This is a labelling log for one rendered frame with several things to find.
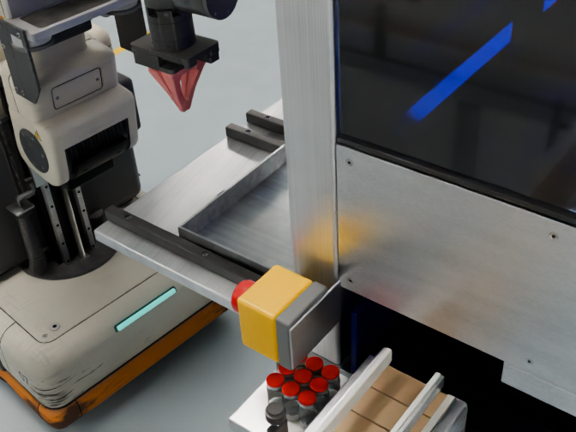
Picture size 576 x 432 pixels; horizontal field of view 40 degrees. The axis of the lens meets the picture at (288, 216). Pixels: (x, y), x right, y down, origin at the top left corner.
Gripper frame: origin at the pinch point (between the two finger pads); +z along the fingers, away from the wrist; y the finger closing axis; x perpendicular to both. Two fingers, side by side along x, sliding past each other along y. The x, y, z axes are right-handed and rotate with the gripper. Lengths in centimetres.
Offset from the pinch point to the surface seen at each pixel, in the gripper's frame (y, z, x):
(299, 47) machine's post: 30.1, -20.2, -12.3
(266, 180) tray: 1.0, 20.3, 13.9
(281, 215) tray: 8.7, 20.5, 7.9
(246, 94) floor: -129, 105, 153
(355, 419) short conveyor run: 40.9, 16.6, -20.8
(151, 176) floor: -121, 106, 89
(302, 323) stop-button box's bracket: 33.5, 7.4, -19.4
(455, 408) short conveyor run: 49, 16, -14
